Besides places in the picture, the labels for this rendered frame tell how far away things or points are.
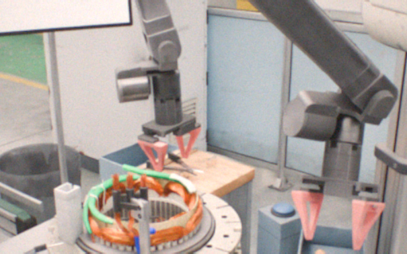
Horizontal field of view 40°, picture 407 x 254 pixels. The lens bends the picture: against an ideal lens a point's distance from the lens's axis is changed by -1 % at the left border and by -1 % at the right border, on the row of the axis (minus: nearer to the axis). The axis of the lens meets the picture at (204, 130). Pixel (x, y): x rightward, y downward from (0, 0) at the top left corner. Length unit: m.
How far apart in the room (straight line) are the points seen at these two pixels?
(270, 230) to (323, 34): 0.49
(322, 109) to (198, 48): 2.64
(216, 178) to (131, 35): 2.13
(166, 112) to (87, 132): 2.62
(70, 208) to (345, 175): 0.42
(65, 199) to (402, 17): 0.60
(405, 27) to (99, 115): 2.82
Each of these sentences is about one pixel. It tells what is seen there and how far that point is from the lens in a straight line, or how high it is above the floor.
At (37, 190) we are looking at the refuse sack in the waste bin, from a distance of 2.51.
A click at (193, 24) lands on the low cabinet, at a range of 3.36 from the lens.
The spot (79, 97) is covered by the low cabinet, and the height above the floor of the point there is 0.51.
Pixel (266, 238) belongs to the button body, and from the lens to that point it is 1.13.
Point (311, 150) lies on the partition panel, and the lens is 3.40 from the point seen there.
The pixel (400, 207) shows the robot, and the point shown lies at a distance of 1.07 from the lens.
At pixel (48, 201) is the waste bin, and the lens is 2.56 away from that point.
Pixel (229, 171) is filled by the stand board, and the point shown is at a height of 1.06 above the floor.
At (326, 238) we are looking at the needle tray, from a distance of 1.04.
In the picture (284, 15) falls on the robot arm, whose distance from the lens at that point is 0.71.
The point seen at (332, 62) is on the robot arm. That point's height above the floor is 1.39.
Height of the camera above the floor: 1.57
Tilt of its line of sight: 20 degrees down
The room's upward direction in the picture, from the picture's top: straight up
